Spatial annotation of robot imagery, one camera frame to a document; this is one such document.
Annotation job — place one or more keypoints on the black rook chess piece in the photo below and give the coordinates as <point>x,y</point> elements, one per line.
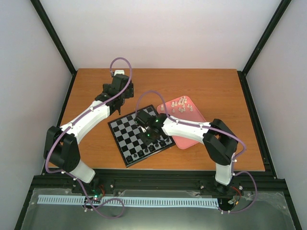
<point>129,158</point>

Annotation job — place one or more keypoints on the light blue slotted cable duct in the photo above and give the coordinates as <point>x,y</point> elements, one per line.
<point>129,201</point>

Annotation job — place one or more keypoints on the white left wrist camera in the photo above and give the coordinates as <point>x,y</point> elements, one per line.
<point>117,72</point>

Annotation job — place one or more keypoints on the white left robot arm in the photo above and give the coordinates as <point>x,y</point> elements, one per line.
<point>62,143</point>

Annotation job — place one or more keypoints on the black and grey chessboard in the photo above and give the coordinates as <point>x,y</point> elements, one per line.
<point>126,135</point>

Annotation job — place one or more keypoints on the black frame post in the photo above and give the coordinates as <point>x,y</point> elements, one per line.
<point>53,35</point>
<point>282,7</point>

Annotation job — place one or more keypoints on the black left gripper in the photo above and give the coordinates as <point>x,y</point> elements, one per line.
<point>130,93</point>

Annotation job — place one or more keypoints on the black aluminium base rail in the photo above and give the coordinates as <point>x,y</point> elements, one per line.
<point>202,181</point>

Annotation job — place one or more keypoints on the black left frame post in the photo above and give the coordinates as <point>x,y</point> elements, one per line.
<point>53,35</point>

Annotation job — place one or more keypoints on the pink plastic tray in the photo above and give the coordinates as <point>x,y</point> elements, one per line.
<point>195,116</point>

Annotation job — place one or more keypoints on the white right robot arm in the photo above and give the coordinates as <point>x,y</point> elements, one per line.
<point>222,145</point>

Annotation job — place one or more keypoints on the black right frame post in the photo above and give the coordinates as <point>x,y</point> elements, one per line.
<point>282,7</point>

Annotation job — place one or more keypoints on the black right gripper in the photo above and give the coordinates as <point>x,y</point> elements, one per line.
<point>145,140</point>

